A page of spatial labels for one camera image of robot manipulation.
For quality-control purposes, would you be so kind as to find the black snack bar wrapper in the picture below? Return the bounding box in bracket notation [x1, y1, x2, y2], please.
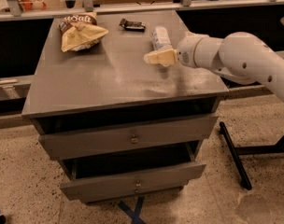
[120, 19, 146, 32]

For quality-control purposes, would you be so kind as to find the grey drawer cabinet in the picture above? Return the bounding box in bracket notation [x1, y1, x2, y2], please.
[21, 10, 229, 204]

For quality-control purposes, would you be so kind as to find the black stand base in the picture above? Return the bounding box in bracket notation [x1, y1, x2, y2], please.
[219, 122, 284, 190]

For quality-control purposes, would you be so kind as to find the grey drawer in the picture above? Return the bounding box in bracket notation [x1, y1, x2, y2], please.
[61, 161, 206, 203]
[39, 114, 217, 160]

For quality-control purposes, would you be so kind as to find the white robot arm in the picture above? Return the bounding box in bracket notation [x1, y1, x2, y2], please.
[144, 32, 284, 103]

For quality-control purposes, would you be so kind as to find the brown chip bag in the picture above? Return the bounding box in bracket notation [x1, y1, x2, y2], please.
[58, 12, 108, 52]

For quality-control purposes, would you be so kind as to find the lower grey drawer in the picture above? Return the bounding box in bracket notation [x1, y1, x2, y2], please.
[61, 161, 206, 203]

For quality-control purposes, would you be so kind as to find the clear plastic water bottle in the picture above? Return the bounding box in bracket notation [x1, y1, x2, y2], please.
[151, 26, 173, 50]

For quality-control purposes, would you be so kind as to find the upper grey drawer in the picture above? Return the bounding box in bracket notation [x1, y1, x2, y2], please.
[39, 114, 217, 160]

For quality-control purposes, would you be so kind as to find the grey metal railing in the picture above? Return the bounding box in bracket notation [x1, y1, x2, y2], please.
[0, 0, 284, 23]

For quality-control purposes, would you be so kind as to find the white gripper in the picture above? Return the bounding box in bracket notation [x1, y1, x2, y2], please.
[144, 32, 207, 68]

